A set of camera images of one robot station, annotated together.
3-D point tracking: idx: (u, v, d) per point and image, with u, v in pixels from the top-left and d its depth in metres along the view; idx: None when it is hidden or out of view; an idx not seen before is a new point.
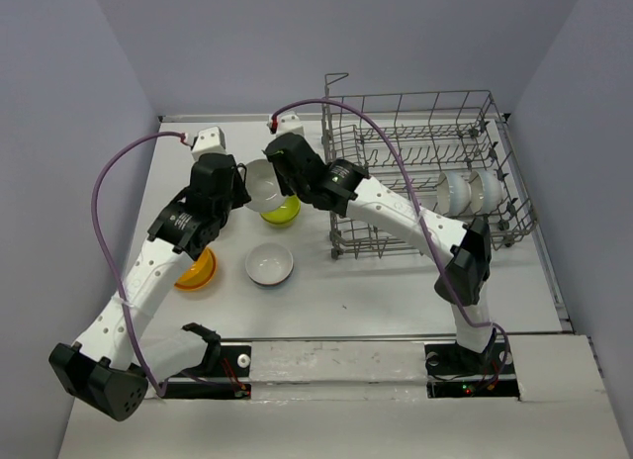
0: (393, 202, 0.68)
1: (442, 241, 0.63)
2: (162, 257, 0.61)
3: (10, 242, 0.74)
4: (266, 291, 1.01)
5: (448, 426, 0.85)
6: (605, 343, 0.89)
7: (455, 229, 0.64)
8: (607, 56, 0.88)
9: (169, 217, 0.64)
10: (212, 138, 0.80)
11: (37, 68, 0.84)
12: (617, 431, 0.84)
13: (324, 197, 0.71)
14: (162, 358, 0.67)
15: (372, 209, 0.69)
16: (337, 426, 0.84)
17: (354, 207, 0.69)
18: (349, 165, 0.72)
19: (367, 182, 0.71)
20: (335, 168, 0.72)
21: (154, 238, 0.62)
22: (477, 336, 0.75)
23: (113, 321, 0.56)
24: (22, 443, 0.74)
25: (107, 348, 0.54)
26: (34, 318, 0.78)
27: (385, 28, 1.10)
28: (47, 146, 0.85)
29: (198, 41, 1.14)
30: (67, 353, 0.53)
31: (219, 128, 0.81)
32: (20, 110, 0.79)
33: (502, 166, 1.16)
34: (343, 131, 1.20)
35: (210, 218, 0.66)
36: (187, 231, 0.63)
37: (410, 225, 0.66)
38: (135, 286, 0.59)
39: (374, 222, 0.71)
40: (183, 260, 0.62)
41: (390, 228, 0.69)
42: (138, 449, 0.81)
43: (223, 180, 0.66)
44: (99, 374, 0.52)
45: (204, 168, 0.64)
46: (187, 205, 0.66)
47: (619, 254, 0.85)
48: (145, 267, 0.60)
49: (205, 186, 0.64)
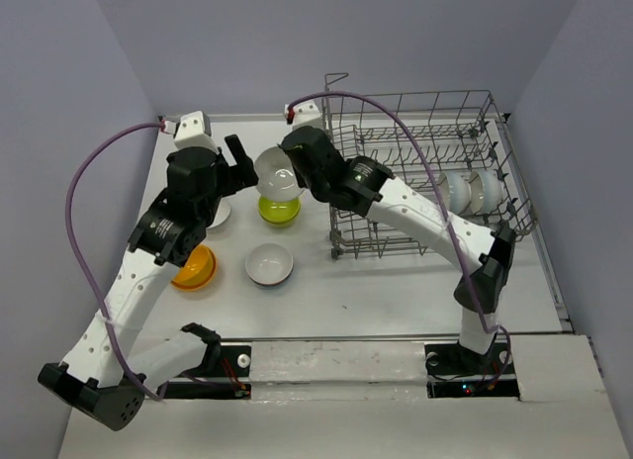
0: (418, 204, 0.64)
1: (472, 248, 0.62)
2: (143, 269, 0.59)
3: (15, 245, 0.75)
4: (266, 291, 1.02)
5: (448, 426, 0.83)
6: (605, 343, 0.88)
7: (484, 236, 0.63)
8: (613, 50, 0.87)
9: (150, 225, 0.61)
10: (194, 126, 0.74)
11: (48, 78, 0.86)
12: (617, 431, 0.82)
13: (344, 197, 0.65)
14: (157, 364, 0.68)
15: (397, 212, 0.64)
16: (337, 426, 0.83)
17: (377, 208, 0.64)
18: (369, 162, 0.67)
19: (391, 182, 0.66)
20: (357, 165, 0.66)
21: (135, 249, 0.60)
22: (482, 337, 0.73)
23: (98, 340, 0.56)
24: (22, 444, 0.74)
25: (93, 368, 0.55)
26: (38, 319, 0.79)
27: (387, 23, 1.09)
28: (56, 155, 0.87)
29: (199, 41, 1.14)
30: (55, 375, 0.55)
31: (203, 114, 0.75)
32: (31, 118, 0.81)
33: (501, 166, 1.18)
34: (343, 130, 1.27)
35: (194, 220, 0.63)
36: (169, 240, 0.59)
37: (437, 229, 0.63)
38: (119, 303, 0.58)
39: (394, 224, 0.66)
40: (168, 269, 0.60)
41: (412, 230, 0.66)
42: (137, 449, 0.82)
43: (204, 180, 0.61)
44: (88, 396, 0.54)
45: (180, 168, 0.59)
46: (167, 209, 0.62)
47: (618, 252, 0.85)
48: (128, 281, 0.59)
49: (185, 189, 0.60)
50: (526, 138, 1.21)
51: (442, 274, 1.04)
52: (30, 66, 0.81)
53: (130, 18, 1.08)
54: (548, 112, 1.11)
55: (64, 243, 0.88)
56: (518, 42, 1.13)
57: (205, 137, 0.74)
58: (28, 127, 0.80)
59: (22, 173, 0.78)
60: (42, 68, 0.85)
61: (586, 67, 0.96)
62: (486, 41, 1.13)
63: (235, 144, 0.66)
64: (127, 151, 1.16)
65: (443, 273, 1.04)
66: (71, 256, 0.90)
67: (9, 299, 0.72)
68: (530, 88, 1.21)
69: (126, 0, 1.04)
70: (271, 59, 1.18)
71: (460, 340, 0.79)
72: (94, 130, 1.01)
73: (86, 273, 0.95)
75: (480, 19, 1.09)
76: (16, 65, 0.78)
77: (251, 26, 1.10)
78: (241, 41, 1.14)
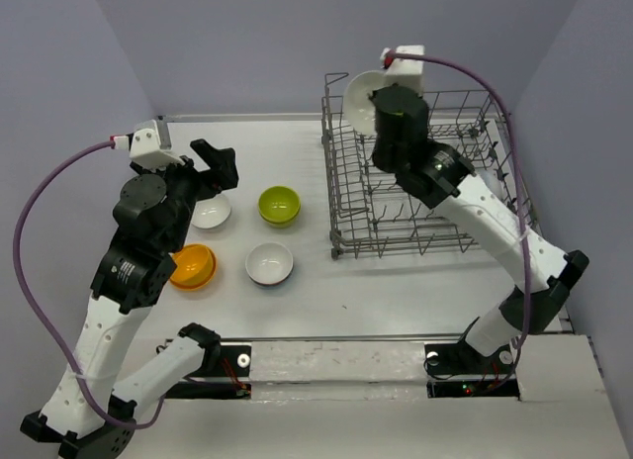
0: (496, 209, 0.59)
1: (541, 268, 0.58)
2: (110, 320, 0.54)
3: (15, 246, 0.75)
4: (267, 291, 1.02)
5: (448, 426, 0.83)
6: (606, 342, 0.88)
7: (554, 256, 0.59)
8: (614, 50, 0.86)
9: (111, 268, 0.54)
10: (148, 140, 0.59)
11: (46, 78, 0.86)
12: (617, 431, 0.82)
13: (417, 182, 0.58)
14: (151, 384, 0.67)
15: (471, 212, 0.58)
16: (337, 426, 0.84)
17: (449, 203, 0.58)
18: (450, 150, 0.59)
19: (472, 178, 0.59)
20: (440, 152, 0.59)
21: (99, 297, 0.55)
22: (493, 342, 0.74)
23: (72, 394, 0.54)
24: (22, 445, 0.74)
25: (71, 420, 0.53)
26: (38, 320, 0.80)
27: (387, 23, 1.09)
28: (56, 155, 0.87)
29: (200, 40, 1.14)
30: (36, 428, 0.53)
31: (157, 122, 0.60)
32: (31, 119, 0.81)
33: (501, 166, 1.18)
34: (343, 131, 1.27)
35: (156, 259, 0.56)
36: (132, 287, 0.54)
37: (510, 241, 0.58)
38: (88, 355, 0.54)
39: (462, 222, 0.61)
40: (135, 315, 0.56)
41: (480, 233, 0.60)
42: (136, 450, 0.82)
43: (158, 217, 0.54)
44: (66, 450, 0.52)
45: (128, 210, 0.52)
46: (128, 246, 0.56)
47: (619, 251, 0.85)
48: (94, 332, 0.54)
49: (137, 229, 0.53)
50: (526, 137, 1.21)
51: (443, 274, 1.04)
52: (31, 67, 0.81)
53: (130, 18, 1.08)
54: (548, 112, 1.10)
55: (63, 244, 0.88)
56: (518, 42, 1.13)
57: (163, 155, 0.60)
58: (27, 128, 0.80)
59: (24, 173, 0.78)
60: (41, 68, 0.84)
61: (586, 67, 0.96)
62: (486, 40, 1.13)
63: (202, 150, 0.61)
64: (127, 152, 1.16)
65: (443, 273, 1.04)
66: (71, 257, 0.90)
67: (9, 300, 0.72)
68: (530, 88, 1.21)
69: (126, 0, 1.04)
70: (271, 60, 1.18)
71: (466, 334, 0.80)
72: (94, 130, 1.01)
73: (86, 274, 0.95)
75: (480, 19, 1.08)
76: (17, 65, 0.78)
77: (251, 27, 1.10)
78: (241, 42, 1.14)
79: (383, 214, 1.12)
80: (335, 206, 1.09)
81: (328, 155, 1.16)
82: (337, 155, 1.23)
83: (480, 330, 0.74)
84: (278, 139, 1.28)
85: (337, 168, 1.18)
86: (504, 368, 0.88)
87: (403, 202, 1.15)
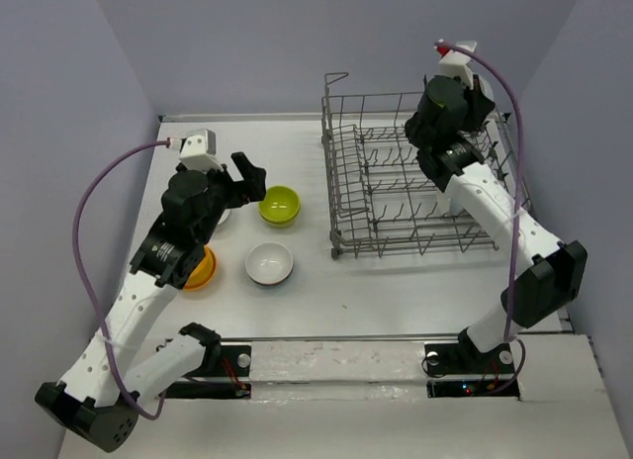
0: (496, 192, 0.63)
1: (527, 246, 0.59)
2: (144, 291, 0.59)
3: (17, 245, 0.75)
4: (267, 291, 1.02)
5: (449, 426, 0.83)
6: (605, 342, 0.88)
7: (547, 241, 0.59)
8: (614, 50, 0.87)
9: (152, 246, 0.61)
10: (197, 144, 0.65)
11: (48, 78, 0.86)
12: (617, 431, 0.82)
13: (431, 165, 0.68)
14: (153, 377, 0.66)
15: (471, 191, 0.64)
16: (337, 426, 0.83)
17: (453, 183, 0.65)
18: (469, 146, 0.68)
19: (480, 166, 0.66)
20: (459, 146, 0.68)
21: (136, 271, 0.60)
22: (487, 333, 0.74)
23: (96, 359, 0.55)
24: (22, 444, 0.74)
25: (91, 388, 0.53)
26: (39, 319, 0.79)
27: (387, 23, 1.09)
28: (57, 154, 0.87)
29: (199, 40, 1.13)
30: (52, 394, 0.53)
31: (208, 131, 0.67)
32: (32, 118, 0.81)
33: (502, 166, 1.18)
34: (343, 131, 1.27)
35: (190, 243, 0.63)
36: (168, 265, 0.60)
37: (501, 219, 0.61)
38: (119, 323, 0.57)
39: (466, 204, 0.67)
40: (166, 292, 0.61)
41: (480, 214, 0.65)
42: (136, 450, 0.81)
43: (199, 206, 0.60)
44: (83, 414, 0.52)
45: (174, 198, 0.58)
46: (167, 231, 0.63)
47: (618, 251, 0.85)
48: (128, 303, 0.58)
49: (180, 218, 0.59)
50: (526, 137, 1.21)
51: (443, 274, 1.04)
52: (31, 67, 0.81)
53: (131, 18, 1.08)
54: (548, 112, 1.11)
55: (64, 243, 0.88)
56: (518, 42, 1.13)
57: (209, 159, 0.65)
58: (28, 127, 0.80)
59: (25, 173, 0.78)
60: (43, 67, 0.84)
61: (586, 67, 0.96)
62: (487, 40, 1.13)
63: (240, 162, 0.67)
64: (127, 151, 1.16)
65: (443, 273, 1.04)
66: (72, 256, 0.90)
67: (10, 298, 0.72)
68: (530, 88, 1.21)
69: (127, 0, 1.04)
70: (271, 60, 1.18)
71: (467, 327, 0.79)
72: (95, 130, 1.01)
73: (87, 273, 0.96)
75: (480, 20, 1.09)
76: (18, 65, 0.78)
77: (252, 27, 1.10)
78: (241, 42, 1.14)
79: (383, 214, 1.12)
80: (335, 205, 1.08)
81: (328, 155, 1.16)
82: (338, 155, 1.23)
83: (483, 323, 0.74)
84: (278, 139, 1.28)
85: (337, 168, 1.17)
86: (504, 369, 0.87)
87: (403, 202, 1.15)
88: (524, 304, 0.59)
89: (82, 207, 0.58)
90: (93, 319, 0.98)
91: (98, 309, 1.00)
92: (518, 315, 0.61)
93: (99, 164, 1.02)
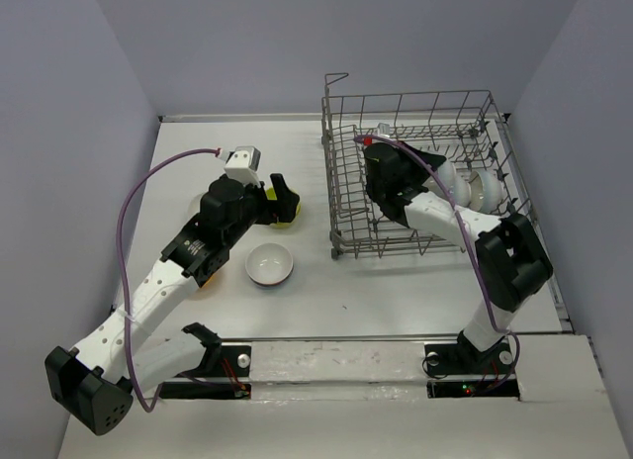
0: (441, 205, 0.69)
1: (473, 229, 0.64)
2: (169, 277, 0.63)
3: (15, 246, 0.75)
4: (267, 292, 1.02)
5: (449, 427, 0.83)
6: (605, 343, 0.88)
7: (490, 222, 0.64)
8: (613, 50, 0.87)
9: (184, 241, 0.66)
10: (241, 159, 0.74)
11: (46, 76, 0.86)
12: (617, 431, 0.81)
13: (391, 208, 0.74)
14: (152, 368, 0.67)
15: (421, 211, 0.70)
16: (335, 424, 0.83)
17: (408, 211, 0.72)
18: (416, 188, 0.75)
19: (425, 194, 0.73)
20: (409, 189, 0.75)
21: (166, 260, 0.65)
22: (480, 329, 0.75)
23: (113, 333, 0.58)
24: (23, 446, 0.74)
25: (102, 358, 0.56)
26: (37, 319, 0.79)
27: (386, 24, 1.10)
28: (55, 151, 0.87)
29: (198, 42, 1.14)
30: (63, 357, 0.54)
31: (254, 149, 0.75)
32: (32, 117, 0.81)
33: (501, 166, 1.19)
34: (343, 130, 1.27)
35: (219, 244, 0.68)
36: (197, 259, 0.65)
37: (446, 219, 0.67)
38: (140, 302, 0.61)
39: (426, 228, 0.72)
40: (190, 284, 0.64)
41: (437, 229, 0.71)
42: (135, 451, 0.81)
43: (231, 211, 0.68)
44: (91, 383, 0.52)
45: (212, 202, 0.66)
46: (200, 231, 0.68)
47: (619, 251, 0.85)
48: (152, 285, 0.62)
49: (214, 219, 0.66)
50: (526, 137, 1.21)
51: (442, 274, 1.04)
52: (31, 66, 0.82)
53: (130, 18, 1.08)
54: (548, 112, 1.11)
55: (66, 243, 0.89)
56: (518, 44, 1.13)
57: (250, 173, 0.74)
58: (27, 126, 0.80)
59: (24, 172, 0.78)
60: (39, 65, 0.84)
61: (585, 67, 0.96)
62: (487, 41, 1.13)
63: (278, 182, 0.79)
64: (127, 151, 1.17)
65: (443, 273, 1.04)
66: (70, 256, 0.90)
67: (9, 299, 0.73)
68: (530, 88, 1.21)
69: (126, 1, 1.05)
70: (270, 60, 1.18)
71: (464, 328, 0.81)
72: (94, 130, 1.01)
73: (87, 272, 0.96)
75: (480, 20, 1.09)
76: (17, 64, 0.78)
77: (251, 28, 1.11)
78: (238, 43, 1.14)
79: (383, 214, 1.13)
80: (335, 206, 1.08)
81: (328, 156, 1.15)
82: (337, 155, 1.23)
83: (479, 324, 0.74)
84: (278, 139, 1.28)
85: (337, 168, 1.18)
86: (503, 368, 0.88)
87: None
88: (496, 281, 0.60)
89: (124, 210, 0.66)
90: (92, 319, 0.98)
91: (99, 308, 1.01)
92: (507, 297, 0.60)
93: (98, 165, 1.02)
